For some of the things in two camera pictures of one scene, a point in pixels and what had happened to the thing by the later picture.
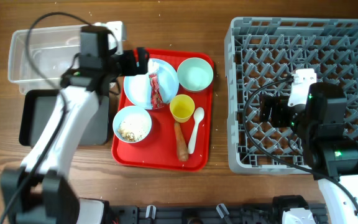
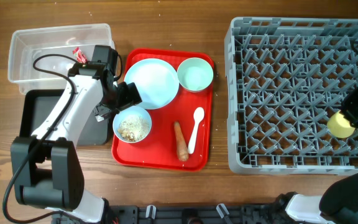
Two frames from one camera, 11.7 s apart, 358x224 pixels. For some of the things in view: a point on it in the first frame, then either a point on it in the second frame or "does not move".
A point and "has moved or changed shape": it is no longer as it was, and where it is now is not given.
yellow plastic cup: x=182 y=107 has moved or changed shape
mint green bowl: x=194 y=74 does not move
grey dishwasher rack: x=262 y=53 does not move
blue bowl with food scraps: x=132 y=124 does not move
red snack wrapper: x=156 y=99 has moved or changed shape
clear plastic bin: x=38 y=58 does not move
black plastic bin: x=35 y=107 does not move
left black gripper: x=142 y=61 → x=105 y=110
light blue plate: x=138 y=89 does not move
